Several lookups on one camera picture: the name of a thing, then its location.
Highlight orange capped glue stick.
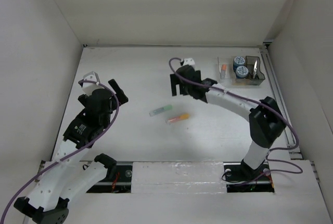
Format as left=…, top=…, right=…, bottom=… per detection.
left=220, top=64, right=227, bottom=80

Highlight blue tape roll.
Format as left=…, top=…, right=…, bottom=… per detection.
left=235, top=66, right=249, bottom=78
left=233, top=56, right=246, bottom=67

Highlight black handled scissors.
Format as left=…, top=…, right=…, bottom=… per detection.
left=251, top=59, right=259, bottom=79

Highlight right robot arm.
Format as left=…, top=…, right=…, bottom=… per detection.
left=170, top=65, right=286, bottom=179

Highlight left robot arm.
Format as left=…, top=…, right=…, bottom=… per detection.
left=13, top=78, right=128, bottom=223

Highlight orange yellow highlighter marker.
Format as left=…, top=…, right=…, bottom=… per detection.
left=166, top=113, right=190, bottom=124

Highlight green highlighter marker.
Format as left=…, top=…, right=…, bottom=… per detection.
left=149, top=104, right=173, bottom=116

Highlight three compartment desk organizer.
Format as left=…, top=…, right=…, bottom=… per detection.
left=217, top=56, right=266, bottom=86

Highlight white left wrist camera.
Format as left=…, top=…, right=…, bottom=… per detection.
left=79, top=71, right=101, bottom=96

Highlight aluminium side rail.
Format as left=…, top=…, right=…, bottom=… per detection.
left=259, top=42, right=295, bottom=147

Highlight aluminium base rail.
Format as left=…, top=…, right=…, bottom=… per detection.
left=39, top=160, right=276, bottom=193

